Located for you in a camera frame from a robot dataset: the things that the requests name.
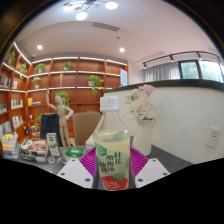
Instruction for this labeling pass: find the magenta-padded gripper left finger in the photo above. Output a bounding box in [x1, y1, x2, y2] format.
[57, 147, 99, 190]

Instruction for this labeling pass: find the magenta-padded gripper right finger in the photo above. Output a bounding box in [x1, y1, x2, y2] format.
[129, 147, 171, 190]

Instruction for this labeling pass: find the clear bottle of yellow drink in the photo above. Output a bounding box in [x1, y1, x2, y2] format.
[93, 95, 132, 192]

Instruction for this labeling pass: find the green and white carton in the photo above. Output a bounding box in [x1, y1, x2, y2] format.
[45, 132, 61, 158]

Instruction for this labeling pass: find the white vase with pale flowers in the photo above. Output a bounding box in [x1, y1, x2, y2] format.
[123, 84, 158, 157]

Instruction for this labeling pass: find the tan upholstered chair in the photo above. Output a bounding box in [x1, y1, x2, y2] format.
[72, 110, 103, 147]

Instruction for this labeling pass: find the dark office chair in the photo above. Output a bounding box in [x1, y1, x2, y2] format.
[39, 112, 63, 141]

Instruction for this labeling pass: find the wooden artist mannequin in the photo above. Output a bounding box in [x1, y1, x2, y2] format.
[45, 89, 75, 149]

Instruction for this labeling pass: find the colourful stack of books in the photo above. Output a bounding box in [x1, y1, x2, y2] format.
[0, 131, 19, 160]

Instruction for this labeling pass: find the wooden shelf unit with books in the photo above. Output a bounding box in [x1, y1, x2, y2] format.
[0, 41, 129, 148]

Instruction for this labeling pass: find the white framed notice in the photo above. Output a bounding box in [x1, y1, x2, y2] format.
[120, 68, 129, 87]

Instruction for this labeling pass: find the grey curtain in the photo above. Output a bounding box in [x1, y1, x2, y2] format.
[143, 61, 182, 83]

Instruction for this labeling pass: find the window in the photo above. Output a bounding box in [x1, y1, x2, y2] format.
[178, 59, 224, 84]

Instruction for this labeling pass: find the ceiling air vent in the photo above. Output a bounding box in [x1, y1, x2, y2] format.
[92, 21, 120, 32]

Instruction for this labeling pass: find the ceiling lamp with round bulbs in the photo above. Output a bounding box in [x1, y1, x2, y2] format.
[63, 0, 119, 22]

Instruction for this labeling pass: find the white wall outlet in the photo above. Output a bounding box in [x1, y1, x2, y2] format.
[205, 125, 222, 149]

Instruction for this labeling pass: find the black ceiling track rail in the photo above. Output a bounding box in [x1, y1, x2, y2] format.
[142, 50, 223, 69]

